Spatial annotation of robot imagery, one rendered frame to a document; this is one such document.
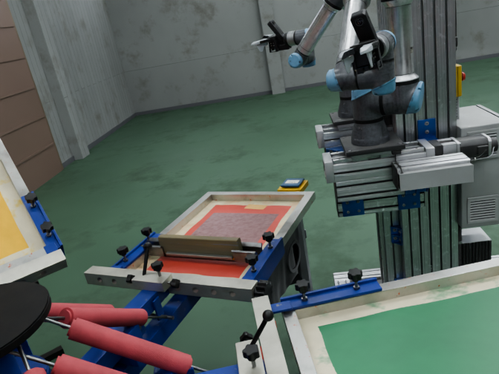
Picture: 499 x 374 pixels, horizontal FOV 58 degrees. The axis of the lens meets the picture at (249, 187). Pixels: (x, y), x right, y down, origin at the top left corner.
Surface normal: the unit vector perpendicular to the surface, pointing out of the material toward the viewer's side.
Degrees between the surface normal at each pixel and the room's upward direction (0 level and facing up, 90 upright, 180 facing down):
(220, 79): 90
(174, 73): 90
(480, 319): 0
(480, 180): 90
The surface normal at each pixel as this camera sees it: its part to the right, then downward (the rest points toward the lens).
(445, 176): -0.07, 0.36
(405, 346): -0.18, -0.92
